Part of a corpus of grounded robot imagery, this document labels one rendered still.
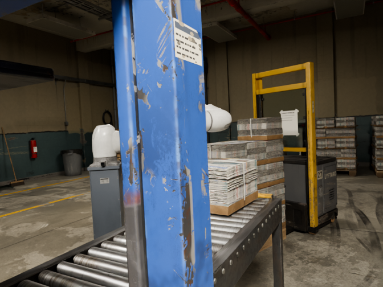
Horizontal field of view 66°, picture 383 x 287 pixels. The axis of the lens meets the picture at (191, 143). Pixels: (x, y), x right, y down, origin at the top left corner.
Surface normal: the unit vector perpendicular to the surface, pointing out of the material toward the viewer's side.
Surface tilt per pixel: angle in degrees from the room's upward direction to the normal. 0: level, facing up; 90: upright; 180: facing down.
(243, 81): 90
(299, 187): 90
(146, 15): 90
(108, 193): 90
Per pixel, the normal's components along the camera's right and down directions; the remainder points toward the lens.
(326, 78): -0.48, 0.07
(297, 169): -0.76, 0.07
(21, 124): 0.88, -0.02
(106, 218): 0.14, 0.04
